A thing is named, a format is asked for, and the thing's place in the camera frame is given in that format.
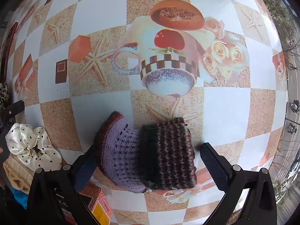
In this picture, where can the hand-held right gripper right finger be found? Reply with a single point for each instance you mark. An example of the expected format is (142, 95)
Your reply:
(213, 166)

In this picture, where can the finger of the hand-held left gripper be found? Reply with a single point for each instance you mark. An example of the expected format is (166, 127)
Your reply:
(14, 111)

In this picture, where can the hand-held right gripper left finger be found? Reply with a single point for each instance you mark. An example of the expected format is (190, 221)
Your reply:
(85, 168)

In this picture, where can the leopard print scrunchie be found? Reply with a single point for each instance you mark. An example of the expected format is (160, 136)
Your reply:
(3, 93)

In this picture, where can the red patterned cardboard box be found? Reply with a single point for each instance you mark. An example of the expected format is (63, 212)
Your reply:
(98, 204)

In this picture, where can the white polka dot scrunchie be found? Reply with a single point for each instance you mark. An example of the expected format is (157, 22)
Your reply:
(30, 145)

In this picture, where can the beige knitted sock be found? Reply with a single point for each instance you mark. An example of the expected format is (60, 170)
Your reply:
(16, 173)

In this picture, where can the checkered printed tablecloth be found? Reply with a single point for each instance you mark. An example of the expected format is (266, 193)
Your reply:
(98, 98)

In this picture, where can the blue cloth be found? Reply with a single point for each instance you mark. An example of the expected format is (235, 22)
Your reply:
(20, 199)

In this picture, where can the tree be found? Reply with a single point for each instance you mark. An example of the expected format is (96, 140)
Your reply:
(279, 14)

